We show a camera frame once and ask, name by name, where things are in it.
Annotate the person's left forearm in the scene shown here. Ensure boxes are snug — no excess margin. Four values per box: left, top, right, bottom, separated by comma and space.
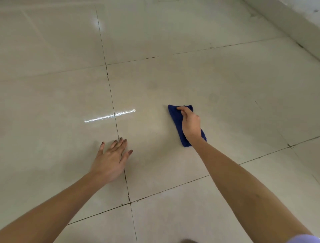
0, 171, 108, 243

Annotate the person's right forearm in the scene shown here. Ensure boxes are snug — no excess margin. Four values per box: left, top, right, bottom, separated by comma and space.
186, 136, 313, 243

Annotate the person's left hand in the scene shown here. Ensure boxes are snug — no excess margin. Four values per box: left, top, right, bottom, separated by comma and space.
90, 137, 133, 185

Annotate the purple shirt sleeve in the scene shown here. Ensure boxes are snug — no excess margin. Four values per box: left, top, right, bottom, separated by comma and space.
287, 234, 320, 243

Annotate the blue cloth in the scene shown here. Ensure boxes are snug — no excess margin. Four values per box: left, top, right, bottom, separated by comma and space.
167, 104, 207, 148

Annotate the person's right hand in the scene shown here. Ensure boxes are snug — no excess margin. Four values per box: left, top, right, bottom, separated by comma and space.
176, 106, 202, 142

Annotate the beige tiled floor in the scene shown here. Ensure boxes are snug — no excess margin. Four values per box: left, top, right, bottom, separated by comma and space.
0, 0, 320, 243

